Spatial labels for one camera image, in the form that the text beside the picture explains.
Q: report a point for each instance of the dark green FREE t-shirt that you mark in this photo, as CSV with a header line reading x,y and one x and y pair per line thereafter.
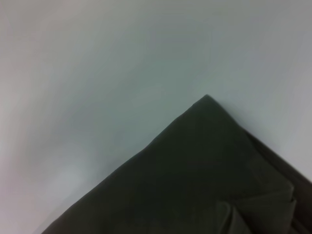
x,y
195,182

